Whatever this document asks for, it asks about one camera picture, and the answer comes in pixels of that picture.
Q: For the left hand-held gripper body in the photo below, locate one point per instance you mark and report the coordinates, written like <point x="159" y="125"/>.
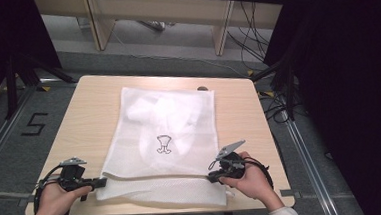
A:
<point x="72" y="180"/>

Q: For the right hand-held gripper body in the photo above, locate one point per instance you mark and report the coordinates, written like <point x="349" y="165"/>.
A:
<point x="232" y="166"/>

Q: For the white mesh laundry bag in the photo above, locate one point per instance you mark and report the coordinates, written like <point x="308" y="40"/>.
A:
<point x="131" y="157"/>

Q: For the person's right hand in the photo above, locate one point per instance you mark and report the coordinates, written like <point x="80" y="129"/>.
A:
<point x="255" y="183"/>

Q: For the person's left hand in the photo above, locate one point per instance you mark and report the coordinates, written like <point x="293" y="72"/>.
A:
<point x="54" y="204"/>

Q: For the grey tape strip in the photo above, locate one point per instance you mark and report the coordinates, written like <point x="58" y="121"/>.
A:
<point x="289" y="193"/>

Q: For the white garment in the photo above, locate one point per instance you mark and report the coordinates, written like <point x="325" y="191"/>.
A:
<point x="175" y="115"/>

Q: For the small brown round object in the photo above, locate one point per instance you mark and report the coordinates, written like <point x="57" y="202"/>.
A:
<point x="202" y="88"/>

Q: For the black metal stand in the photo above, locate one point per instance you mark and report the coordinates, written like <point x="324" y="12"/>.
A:
<point x="11" y="88"/>
<point x="289" y="91"/>

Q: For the black curtain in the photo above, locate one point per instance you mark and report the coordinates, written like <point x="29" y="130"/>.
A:
<point x="350" y="77"/>
<point x="4" y="38"/>

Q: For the light wooden desk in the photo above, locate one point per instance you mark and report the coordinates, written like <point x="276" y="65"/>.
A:
<point x="159" y="9"/>

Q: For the metal floor rail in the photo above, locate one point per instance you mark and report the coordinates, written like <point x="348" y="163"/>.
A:
<point x="3" y="135"/>
<point x="310" y="167"/>

